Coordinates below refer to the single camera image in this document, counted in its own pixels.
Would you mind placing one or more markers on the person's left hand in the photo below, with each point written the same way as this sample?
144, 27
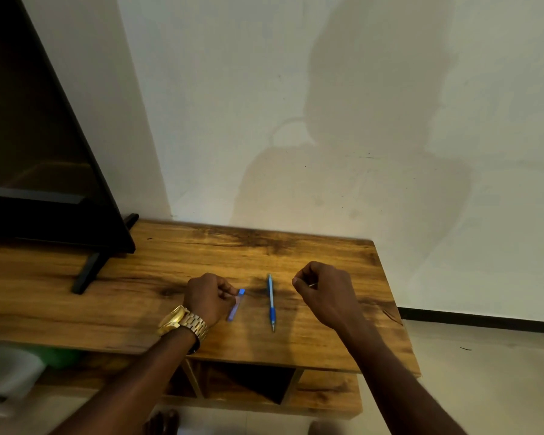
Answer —
205, 298

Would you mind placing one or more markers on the person's right hand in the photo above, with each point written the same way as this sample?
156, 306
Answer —
333, 294

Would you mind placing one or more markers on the person's left fingers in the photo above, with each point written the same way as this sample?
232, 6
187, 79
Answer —
224, 287

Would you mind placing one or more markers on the person's right thumb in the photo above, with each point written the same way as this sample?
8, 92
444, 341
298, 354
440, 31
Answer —
303, 293

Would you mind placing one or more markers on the translucent blue pen part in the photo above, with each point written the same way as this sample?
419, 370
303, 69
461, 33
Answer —
235, 308

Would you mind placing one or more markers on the person's left forearm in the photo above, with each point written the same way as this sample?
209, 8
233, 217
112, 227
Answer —
131, 385

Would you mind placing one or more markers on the person's right forearm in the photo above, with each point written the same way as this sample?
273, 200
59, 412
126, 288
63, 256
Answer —
394, 385

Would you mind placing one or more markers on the blue ballpoint pen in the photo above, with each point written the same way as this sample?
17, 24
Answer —
271, 303

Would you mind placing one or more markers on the gold wristwatch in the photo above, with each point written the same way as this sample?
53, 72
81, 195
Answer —
181, 319

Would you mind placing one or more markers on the wooden media console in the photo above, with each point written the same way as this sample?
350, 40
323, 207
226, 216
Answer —
118, 285

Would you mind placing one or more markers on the black television stand leg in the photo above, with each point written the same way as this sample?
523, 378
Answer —
89, 267

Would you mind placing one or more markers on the person's left foot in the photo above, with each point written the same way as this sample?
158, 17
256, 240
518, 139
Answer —
162, 423

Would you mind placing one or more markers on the green plastic object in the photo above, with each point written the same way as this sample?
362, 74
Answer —
59, 356

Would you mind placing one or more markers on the black skirting board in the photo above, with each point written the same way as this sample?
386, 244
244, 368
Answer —
480, 320

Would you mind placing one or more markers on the white plastic bag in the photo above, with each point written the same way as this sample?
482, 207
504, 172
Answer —
4, 380

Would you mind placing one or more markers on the black flat screen television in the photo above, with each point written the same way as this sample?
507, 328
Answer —
31, 131

